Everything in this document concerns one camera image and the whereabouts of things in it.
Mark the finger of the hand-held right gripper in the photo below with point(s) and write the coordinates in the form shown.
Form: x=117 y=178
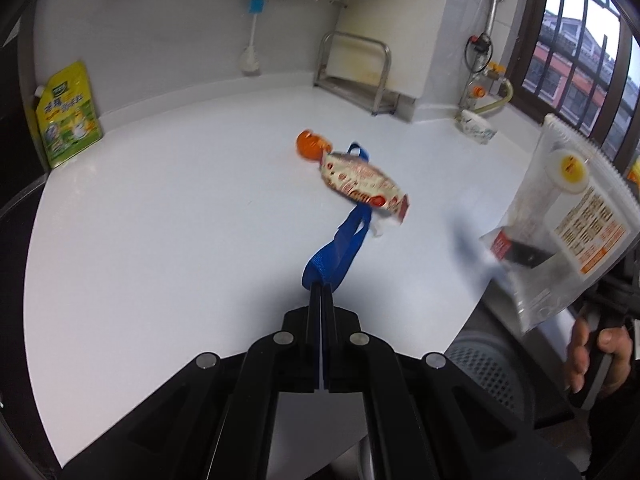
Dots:
x=525 y=252

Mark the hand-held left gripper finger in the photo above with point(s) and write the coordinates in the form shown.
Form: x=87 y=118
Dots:
x=326 y=310
x=315 y=310

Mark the large clear printed food pouch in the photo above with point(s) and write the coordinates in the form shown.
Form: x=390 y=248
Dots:
x=575 y=220

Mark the grey perforated bin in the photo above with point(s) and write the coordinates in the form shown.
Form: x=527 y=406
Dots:
x=490 y=370

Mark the person's right hand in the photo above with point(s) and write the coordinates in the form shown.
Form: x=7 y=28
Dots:
x=575 y=355

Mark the red white snack wrapper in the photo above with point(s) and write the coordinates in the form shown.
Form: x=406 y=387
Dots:
x=362 y=185

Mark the window with metal bars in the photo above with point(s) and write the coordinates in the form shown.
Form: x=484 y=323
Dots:
x=580 y=60

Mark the metal cutting board rack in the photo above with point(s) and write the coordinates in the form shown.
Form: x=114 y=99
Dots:
x=360 y=90

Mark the white cutting board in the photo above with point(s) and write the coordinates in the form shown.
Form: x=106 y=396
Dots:
x=395 y=25

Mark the blue white bottle brush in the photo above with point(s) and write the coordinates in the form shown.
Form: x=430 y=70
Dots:
x=252 y=35

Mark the yellow green refill pouch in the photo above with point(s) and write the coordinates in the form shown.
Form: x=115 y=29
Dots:
x=67 y=115

